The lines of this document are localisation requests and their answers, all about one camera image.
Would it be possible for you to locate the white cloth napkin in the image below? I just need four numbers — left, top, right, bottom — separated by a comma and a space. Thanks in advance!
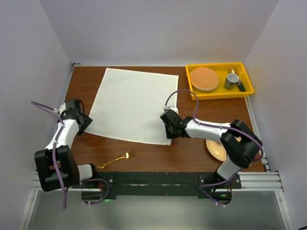
86, 68, 179, 145

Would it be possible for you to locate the gold fork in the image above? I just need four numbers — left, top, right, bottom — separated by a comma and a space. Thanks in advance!
98, 151, 135, 169

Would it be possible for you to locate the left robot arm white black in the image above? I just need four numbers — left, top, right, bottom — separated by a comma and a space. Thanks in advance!
31, 99, 99, 192

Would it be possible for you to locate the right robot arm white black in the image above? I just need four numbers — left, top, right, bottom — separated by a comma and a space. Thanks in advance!
160, 109, 263, 188

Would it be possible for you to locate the cream yellow plate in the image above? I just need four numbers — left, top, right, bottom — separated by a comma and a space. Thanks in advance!
206, 140, 227, 161

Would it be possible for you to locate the orange patterned plate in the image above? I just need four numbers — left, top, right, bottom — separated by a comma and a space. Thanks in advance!
190, 67, 219, 91

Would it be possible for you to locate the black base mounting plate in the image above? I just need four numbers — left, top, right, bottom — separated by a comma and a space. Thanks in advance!
73, 172, 242, 204

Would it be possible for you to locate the yellow plastic tray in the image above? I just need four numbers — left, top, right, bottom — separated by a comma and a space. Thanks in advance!
186, 62, 254, 100

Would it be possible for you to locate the grey white mug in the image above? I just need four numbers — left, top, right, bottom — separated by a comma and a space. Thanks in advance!
224, 73, 242, 90

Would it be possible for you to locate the dark green utensil in tray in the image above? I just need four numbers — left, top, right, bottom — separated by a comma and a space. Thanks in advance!
238, 83, 246, 92

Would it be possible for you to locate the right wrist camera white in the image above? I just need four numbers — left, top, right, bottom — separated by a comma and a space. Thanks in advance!
163, 105, 178, 114

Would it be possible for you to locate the aluminium frame rail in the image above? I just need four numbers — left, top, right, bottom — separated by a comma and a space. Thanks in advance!
241, 97, 283, 192

